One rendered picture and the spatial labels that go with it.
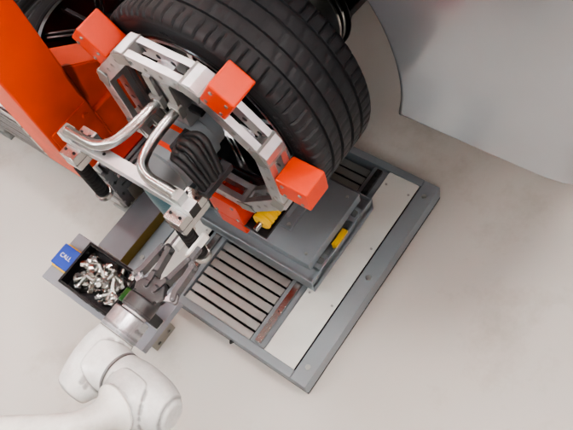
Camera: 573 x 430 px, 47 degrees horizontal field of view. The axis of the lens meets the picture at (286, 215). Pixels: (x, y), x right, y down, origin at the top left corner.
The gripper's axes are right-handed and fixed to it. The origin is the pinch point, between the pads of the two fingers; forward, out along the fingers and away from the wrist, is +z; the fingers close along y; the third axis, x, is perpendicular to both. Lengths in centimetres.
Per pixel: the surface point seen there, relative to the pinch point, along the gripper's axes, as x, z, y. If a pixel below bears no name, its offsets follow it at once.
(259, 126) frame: 17.0, 25.4, 5.9
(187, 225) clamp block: 9.5, 0.5, 2.5
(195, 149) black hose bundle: 21.0, 12.5, -0.1
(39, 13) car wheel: -32, 50, -133
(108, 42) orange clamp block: 24.8, 24.0, -35.0
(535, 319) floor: -84, 54, 67
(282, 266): -67, 23, -7
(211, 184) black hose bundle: 14.7, 9.5, 4.1
